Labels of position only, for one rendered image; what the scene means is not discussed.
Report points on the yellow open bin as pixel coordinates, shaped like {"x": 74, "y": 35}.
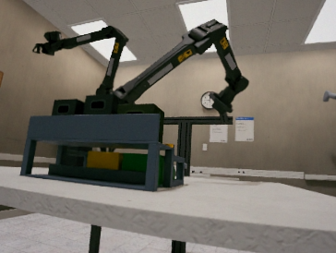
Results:
{"x": 105, "y": 160}

